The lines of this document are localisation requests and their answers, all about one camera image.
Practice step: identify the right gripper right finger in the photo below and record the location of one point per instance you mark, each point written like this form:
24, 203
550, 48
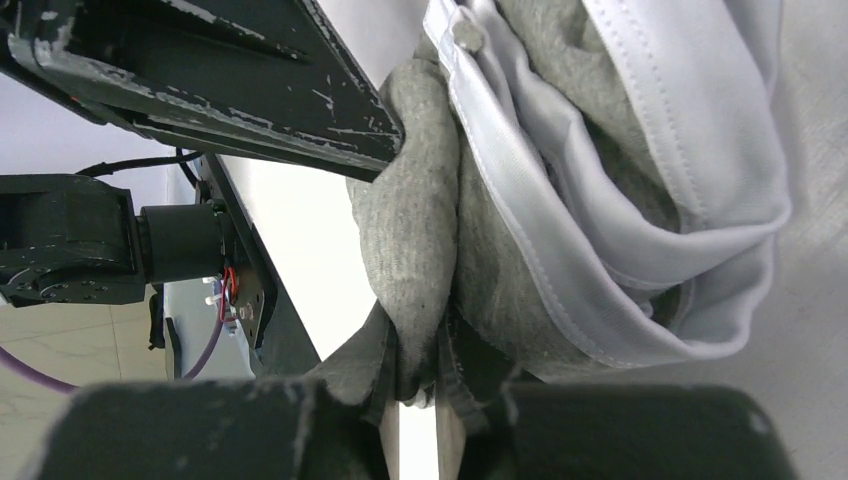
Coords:
495, 420

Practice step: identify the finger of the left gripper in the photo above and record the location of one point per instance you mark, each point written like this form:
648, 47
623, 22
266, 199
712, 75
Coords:
269, 80

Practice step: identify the grey underwear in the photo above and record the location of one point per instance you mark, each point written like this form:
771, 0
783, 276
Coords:
588, 184

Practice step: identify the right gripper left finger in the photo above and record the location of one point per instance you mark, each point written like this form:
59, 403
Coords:
326, 424

